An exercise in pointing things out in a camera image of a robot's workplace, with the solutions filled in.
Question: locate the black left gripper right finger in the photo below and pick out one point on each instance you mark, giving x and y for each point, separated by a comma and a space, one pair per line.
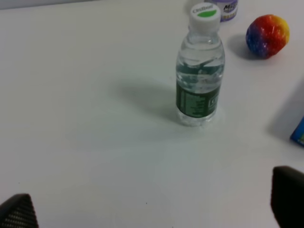
287, 197

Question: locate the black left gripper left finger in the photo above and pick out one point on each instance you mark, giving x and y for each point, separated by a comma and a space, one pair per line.
18, 212

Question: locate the blue toothpaste box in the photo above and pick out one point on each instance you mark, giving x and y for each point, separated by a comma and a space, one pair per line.
298, 134

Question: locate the rainbow spiky ball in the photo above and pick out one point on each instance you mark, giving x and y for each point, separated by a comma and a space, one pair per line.
267, 35

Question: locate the clear water bottle green label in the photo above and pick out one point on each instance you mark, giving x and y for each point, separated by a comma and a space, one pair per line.
200, 66

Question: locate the purple air freshener jar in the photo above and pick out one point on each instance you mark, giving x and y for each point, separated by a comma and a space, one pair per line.
228, 8

